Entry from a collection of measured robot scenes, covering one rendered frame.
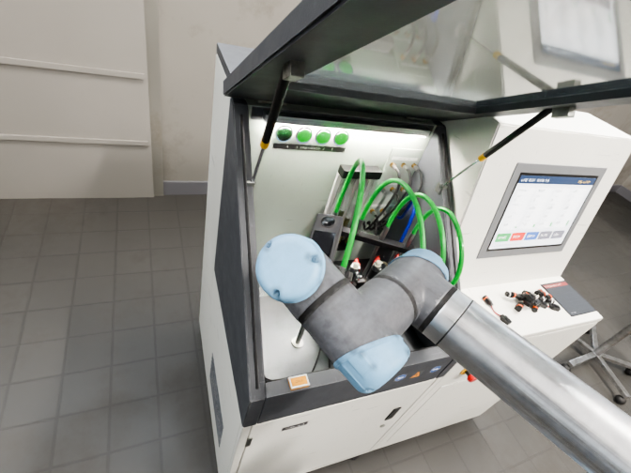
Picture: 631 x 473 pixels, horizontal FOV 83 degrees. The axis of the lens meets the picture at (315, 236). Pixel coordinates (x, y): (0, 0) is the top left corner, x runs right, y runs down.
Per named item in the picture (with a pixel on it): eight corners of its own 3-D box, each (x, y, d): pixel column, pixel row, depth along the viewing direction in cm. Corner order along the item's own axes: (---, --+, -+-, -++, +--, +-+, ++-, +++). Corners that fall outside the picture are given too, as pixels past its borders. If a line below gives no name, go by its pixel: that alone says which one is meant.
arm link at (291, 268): (284, 324, 36) (235, 263, 38) (306, 320, 47) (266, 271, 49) (342, 272, 36) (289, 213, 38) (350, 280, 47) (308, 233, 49)
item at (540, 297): (518, 319, 127) (528, 310, 123) (499, 296, 134) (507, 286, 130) (560, 312, 136) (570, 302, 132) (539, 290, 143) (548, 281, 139)
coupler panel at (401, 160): (364, 225, 134) (397, 152, 114) (361, 220, 136) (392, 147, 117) (393, 224, 139) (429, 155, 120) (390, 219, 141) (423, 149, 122)
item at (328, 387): (256, 424, 97) (266, 398, 87) (253, 408, 100) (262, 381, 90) (435, 379, 122) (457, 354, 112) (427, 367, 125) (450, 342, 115)
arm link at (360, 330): (438, 325, 41) (373, 255, 44) (389, 388, 34) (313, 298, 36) (401, 351, 47) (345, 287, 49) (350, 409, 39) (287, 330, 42)
